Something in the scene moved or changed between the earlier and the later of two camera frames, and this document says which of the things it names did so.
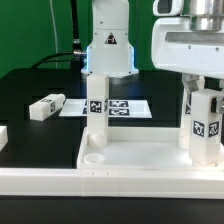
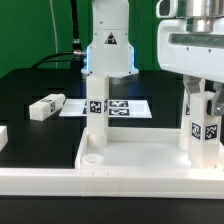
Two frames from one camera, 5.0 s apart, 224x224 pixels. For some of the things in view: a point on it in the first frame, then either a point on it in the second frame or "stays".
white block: x=46 y=107 stays
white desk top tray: x=139 y=148 stays
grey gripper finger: x=214 y=105 → x=217 y=103
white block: x=205 y=128 stays
